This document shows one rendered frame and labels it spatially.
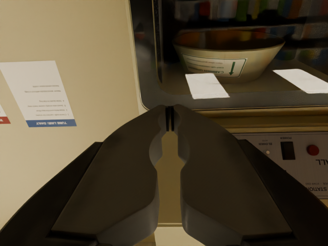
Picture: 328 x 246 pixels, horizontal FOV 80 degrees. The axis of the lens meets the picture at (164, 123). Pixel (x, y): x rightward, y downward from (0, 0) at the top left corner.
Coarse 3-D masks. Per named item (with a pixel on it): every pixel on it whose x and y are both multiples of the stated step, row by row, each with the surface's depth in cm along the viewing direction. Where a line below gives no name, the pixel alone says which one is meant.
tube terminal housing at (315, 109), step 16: (128, 16) 23; (144, 112) 30; (208, 112) 29; (224, 112) 29; (240, 112) 29; (256, 112) 29; (272, 112) 29; (288, 112) 29; (304, 112) 29; (320, 112) 29
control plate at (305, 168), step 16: (256, 144) 27; (272, 144) 27; (304, 144) 26; (320, 144) 26; (272, 160) 26; (288, 160) 26; (304, 160) 26; (320, 160) 26; (304, 176) 26; (320, 176) 25; (320, 192) 25
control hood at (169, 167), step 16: (240, 128) 27; (256, 128) 27; (272, 128) 27; (288, 128) 27; (304, 128) 27; (320, 128) 27; (176, 144) 27; (160, 160) 27; (176, 160) 27; (160, 176) 26; (176, 176) 26; (160, 192) 26; (176, 192) 26; (160, 208) 26; (176, 208) 26; (160, 224) 25; (176, 224) 25
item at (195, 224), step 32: (192, 128) 9; (224, 128) 9; (192, 160) 7; (224, 160) 7; (192, 192) 6; (224, 192) 6; (256, 192) 6; (192, 224) 6; (224, 224) 5; (256, 224) 5
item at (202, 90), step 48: (144, 0) 20; (192, 0) 20; (240, 0) 20; (288, 0) 20; (144, 48) 23; (192, 48) 23; (240, 48) 23; (288, 48) 23; (144, 96) 26; (192, 96) 26; (240, 96) 26; (288, 96) 26
